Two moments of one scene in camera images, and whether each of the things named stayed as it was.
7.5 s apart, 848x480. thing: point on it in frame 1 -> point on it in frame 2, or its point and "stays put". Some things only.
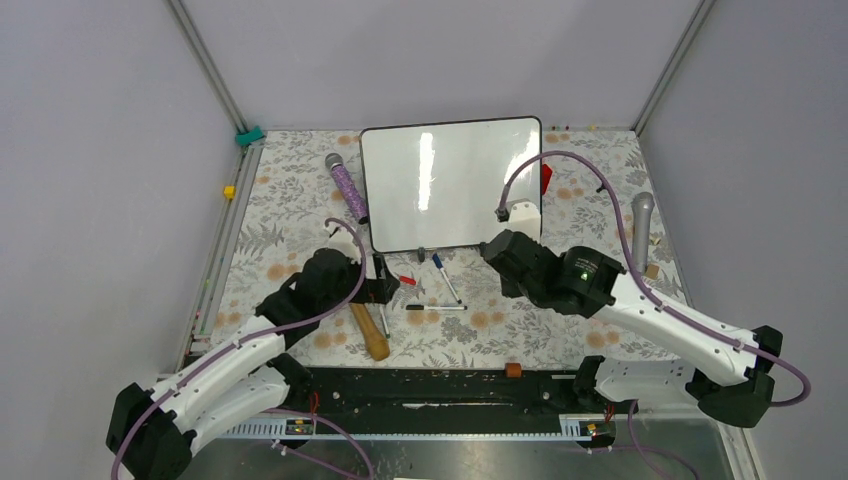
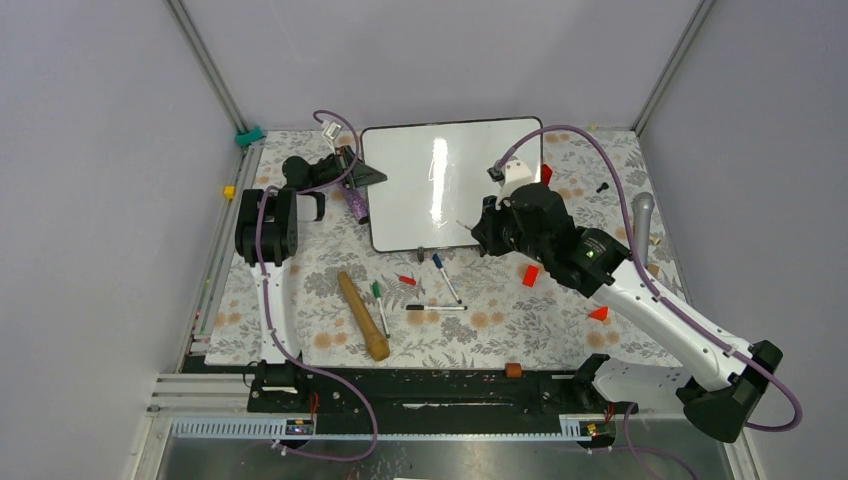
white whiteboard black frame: x=439 y=184 stays put
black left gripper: x=381 y=287 -> x=360 y=174
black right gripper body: x=517 y=289 -> x=503 y=233
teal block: x=246 y=138 stays put
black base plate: x=444 y=400 stays put
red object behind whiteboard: x=546 y=177 stays put
